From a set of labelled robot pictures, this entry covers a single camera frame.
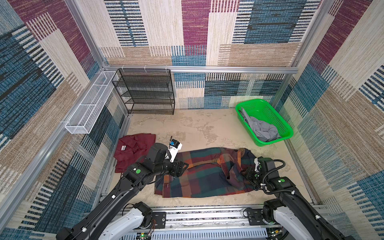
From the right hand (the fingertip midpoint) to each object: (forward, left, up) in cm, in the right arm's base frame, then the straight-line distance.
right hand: (242, 176), depth 83 cm
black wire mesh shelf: (+60, +60, +13) cm, 86 cm away
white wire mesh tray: (+19, +77, +30) cm, 85 cm away
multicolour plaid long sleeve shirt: (+4, +17, -2) cm, 17 cm away
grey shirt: (+29, -20, +3) cm, 35 cm away
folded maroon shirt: (+20, +67, -1) cm, 70 cm away
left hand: (+2, +31, +16) cm, 35 cm away
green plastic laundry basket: (+51, -27, -1) cm, 57 cm away
